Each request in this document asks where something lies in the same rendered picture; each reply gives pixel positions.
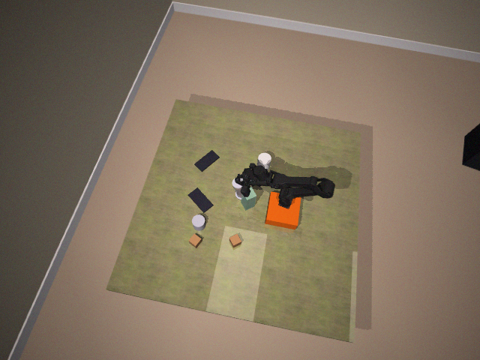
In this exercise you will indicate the glass french press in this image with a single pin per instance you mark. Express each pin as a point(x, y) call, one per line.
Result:
point(237, 187)

